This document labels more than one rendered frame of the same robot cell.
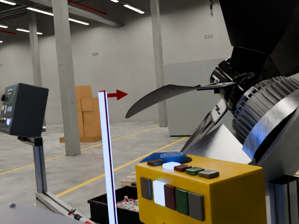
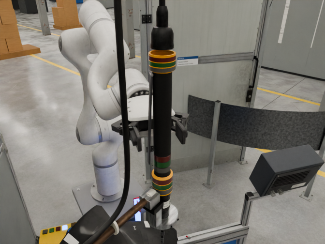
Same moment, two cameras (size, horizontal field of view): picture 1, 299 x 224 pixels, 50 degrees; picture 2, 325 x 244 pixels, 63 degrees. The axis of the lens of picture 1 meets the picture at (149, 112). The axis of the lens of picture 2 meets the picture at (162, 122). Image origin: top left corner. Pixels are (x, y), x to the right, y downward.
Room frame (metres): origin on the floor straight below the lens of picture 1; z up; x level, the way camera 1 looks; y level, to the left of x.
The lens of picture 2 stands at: (1.01, -0.59, 1.93)
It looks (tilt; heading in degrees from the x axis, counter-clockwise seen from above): 28 degrees down; 107
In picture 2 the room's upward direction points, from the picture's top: straight up
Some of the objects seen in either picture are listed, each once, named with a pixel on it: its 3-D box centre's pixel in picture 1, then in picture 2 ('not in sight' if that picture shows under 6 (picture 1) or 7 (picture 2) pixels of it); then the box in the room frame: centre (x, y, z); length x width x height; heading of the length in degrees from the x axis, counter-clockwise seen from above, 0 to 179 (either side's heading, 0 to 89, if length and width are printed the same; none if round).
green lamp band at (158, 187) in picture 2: not in sight; (162, 180); (0.89, -0.19, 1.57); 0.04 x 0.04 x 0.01
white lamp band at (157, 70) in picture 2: not in sight; (162, 66); (0.89, -0.19, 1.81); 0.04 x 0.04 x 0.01
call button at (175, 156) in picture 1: (173, 158); not in sight; (0.48, -0.03, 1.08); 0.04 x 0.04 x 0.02
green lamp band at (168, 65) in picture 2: not in sight; (162, 61); (0.89, -0.19, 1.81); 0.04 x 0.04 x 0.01
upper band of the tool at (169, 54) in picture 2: not in sight; (162, 61); (0.89, -0.19, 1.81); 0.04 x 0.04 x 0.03
